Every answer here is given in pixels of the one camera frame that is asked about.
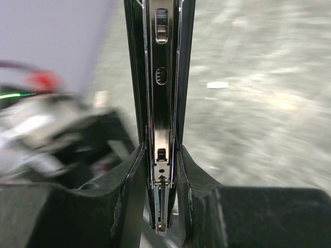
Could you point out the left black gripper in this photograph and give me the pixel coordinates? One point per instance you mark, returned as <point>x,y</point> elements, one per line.
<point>98,140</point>

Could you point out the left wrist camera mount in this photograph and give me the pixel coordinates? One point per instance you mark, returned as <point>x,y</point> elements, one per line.
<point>29,125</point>

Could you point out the small staple box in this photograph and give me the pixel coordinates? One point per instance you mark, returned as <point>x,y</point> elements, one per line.
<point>100,99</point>

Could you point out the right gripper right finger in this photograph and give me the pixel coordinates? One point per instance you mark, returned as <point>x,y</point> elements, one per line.
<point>214,215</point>

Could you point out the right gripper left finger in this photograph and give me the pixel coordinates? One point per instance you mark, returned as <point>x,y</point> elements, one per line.
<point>106,212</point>

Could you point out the black stapler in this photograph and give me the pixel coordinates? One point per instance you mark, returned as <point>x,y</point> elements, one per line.
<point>160,38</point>

